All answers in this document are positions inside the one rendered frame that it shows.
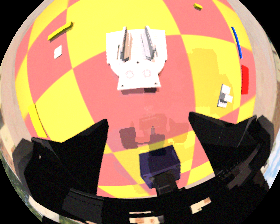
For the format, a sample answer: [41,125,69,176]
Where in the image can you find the yellow flat plate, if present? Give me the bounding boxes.
[28,103,48,137]

